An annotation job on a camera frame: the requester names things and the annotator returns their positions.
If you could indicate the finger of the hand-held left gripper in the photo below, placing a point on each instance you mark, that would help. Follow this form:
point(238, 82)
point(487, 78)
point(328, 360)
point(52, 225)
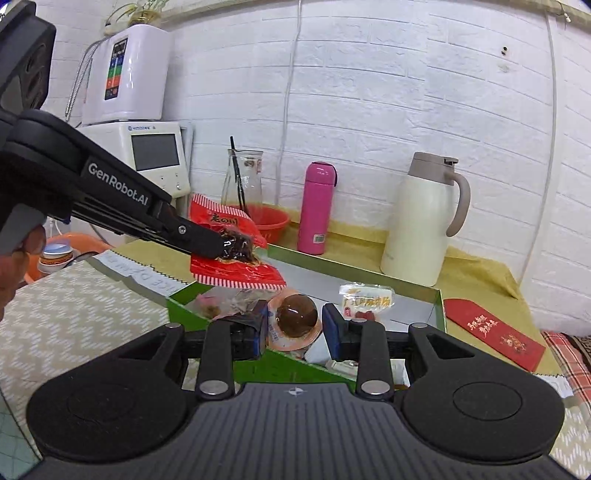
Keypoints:
point(194, 235)

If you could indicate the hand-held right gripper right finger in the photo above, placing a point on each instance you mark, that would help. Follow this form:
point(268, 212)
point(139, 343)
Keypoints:
point(333, 332)

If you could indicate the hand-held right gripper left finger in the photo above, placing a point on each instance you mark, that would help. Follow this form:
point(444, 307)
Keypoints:
point(261, 330)

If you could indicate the brown egg packet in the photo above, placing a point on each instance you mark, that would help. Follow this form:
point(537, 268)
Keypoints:
point(295, 318)

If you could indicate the green cardboard box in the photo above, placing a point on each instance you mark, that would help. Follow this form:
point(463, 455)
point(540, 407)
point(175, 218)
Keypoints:
point(286, 369)

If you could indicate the red striped-edge snack packet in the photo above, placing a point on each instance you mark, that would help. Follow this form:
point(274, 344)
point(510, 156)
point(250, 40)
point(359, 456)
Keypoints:
point(240, 272)

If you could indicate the person's left hand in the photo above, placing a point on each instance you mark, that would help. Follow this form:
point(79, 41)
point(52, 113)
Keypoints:
point(16, 272)

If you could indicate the pink-edged snack packet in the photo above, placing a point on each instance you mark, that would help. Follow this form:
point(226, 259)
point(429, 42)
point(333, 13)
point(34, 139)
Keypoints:
point(221, 304)

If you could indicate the yellow-label clear snack packet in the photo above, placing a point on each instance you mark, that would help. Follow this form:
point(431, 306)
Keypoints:
point(367, 297)

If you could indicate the glass carafe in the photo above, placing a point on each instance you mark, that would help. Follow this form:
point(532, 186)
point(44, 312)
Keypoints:
point(249, 184)

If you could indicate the black straw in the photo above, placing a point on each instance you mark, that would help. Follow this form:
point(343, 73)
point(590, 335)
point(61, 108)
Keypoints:
point(236, 170)

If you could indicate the red plastic basket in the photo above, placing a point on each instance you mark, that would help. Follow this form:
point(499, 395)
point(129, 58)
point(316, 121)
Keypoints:
point(274, 226)

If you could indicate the orange plastic basin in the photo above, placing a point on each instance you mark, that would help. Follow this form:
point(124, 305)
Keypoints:
point(85, 244)

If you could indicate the jar with blue lid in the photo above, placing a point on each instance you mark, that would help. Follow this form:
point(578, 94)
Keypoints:
point(55, 261)

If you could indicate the white water dispenser with screen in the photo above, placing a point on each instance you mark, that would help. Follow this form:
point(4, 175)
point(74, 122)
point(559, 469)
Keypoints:
point(152, 131)

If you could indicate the pink thermos bottle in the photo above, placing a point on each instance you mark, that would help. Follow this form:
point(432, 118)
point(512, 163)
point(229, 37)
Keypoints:
point(316, 207)

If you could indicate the cream thermal jug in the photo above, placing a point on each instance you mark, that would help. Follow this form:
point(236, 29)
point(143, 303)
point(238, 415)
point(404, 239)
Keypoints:
point(420, 230)

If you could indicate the red envelope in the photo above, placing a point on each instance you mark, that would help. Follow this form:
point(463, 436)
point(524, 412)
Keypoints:
point(494, 334)

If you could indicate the red plaid cloth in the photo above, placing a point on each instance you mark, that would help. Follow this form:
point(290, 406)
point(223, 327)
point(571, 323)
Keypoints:
point(570, 364)

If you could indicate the white wall water purifier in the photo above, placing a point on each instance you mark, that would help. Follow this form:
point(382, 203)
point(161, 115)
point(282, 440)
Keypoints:
point(138, 74)

